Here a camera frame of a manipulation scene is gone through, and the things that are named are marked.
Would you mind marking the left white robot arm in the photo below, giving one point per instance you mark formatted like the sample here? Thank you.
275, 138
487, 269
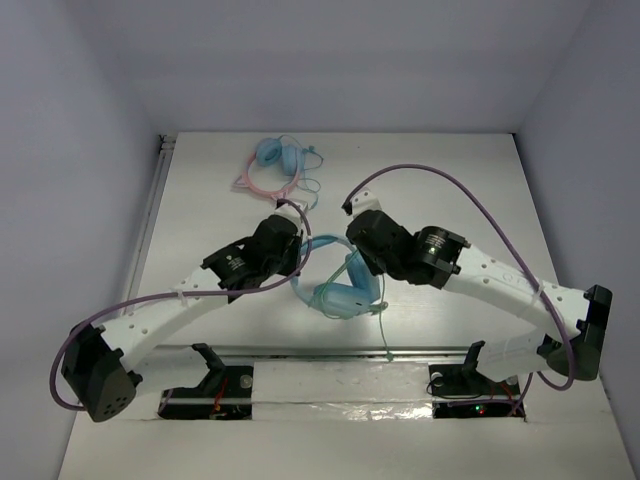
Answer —
101, 358

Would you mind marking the aluminium rail left side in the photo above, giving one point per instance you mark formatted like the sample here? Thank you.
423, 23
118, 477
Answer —
167, 143

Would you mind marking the pink cat-ear headphones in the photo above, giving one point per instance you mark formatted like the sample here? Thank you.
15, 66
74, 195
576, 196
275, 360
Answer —
269, 152

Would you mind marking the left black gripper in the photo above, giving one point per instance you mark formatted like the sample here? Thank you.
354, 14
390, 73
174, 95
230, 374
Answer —
288, 248

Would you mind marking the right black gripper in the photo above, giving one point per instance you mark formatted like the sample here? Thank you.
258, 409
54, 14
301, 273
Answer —
375, 267

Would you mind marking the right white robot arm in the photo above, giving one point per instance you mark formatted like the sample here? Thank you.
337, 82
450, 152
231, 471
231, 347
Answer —
569, 324

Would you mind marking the light blue headphones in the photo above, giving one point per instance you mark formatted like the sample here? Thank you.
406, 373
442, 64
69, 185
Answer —
363, 295

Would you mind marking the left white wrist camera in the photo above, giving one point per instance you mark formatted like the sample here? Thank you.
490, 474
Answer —
292, 207

